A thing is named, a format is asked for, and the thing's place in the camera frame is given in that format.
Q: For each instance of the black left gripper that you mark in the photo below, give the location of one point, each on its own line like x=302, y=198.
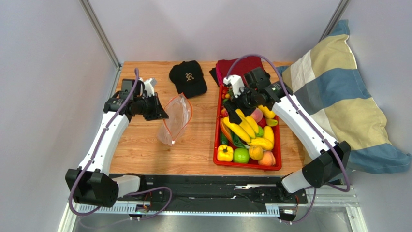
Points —
x=161, y=114

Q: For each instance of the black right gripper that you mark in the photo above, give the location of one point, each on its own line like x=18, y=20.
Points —
x=238, y=100

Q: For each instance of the clear orange zip top bag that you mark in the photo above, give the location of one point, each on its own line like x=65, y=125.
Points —
x=180, y=113

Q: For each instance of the yellow banana bunch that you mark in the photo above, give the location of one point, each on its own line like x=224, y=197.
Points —
x=243, y=130

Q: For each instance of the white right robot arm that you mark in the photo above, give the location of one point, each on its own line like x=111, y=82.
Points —
x=329, y=157

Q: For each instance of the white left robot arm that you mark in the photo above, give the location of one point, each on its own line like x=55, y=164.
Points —
x=90, y=183

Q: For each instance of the pink peach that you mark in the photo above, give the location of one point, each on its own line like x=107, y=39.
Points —
x=257, y=115

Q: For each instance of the green cucumber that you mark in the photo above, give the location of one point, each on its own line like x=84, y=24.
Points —
x=223, y=139

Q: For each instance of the yellow mango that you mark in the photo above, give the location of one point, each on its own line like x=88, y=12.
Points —
x=268, y=114

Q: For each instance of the yellow bell pepper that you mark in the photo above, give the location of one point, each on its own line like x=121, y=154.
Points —
x=225, y=153

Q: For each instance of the green lime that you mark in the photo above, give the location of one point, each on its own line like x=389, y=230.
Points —
x=241, y=155

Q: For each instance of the folded dark red cloth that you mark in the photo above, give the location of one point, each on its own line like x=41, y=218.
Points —
x=221, y=68

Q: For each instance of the black embroidered baseball cap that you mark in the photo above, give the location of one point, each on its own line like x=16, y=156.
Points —
x=188, y=79

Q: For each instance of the orange fruit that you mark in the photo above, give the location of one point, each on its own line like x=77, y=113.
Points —
x=255, y=152

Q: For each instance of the peach at tray corner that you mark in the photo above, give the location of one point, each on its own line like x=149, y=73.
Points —
x=268, y=159

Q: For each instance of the red plastic tray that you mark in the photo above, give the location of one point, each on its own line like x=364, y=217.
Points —
x=251, y=163

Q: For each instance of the striped blue yellow pillow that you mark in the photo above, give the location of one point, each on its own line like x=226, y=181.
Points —
x=327, y=83

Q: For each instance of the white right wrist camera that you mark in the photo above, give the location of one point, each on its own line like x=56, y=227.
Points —
x=236, y=83

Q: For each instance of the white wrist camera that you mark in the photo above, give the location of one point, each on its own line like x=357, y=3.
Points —
x=147, y=87
x=236, y=83

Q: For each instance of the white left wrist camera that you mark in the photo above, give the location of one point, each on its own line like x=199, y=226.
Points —
x=147, y=87

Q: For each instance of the black mounting base rail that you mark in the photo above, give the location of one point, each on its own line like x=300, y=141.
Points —
x=214, y=194

